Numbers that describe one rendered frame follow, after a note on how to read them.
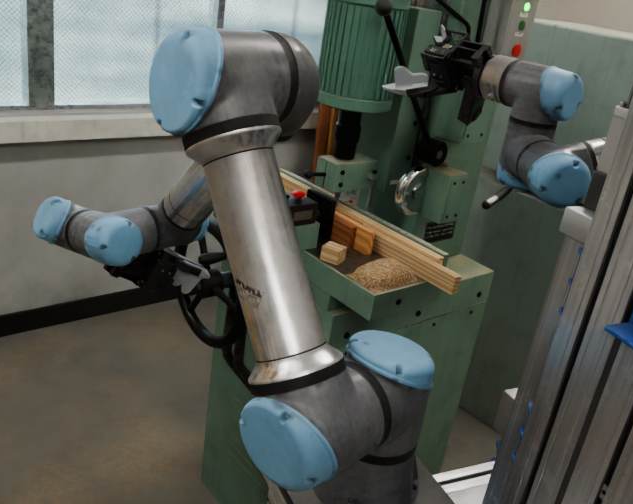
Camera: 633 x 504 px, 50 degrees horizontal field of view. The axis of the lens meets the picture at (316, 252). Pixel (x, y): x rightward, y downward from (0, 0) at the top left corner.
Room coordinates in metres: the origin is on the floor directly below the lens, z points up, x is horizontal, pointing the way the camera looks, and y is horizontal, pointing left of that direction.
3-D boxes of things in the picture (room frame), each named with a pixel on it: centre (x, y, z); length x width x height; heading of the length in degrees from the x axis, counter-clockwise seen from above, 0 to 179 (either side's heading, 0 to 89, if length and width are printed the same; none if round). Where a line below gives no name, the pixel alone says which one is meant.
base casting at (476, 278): (1.63, -0.12, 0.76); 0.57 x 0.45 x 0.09; 133
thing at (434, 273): (1.46, -0.11, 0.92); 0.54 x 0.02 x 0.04; 43
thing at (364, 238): (1.48, -0.04, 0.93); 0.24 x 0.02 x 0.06; 43
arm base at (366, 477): (0.76, -0.12, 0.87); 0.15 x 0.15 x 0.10
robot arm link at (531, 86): (1.10, -0.31, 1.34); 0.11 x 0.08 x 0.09; 43
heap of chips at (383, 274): (1.29, -0.15, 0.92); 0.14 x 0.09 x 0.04; 133
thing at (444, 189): (1.56, -0.27, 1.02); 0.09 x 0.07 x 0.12; 43
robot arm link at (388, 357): (0.75, -0.11, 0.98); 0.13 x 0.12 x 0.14; 139
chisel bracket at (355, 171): (1.56, -0.05, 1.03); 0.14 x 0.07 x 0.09; 133
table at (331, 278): (1.46, 0.03, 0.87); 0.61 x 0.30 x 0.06; 43
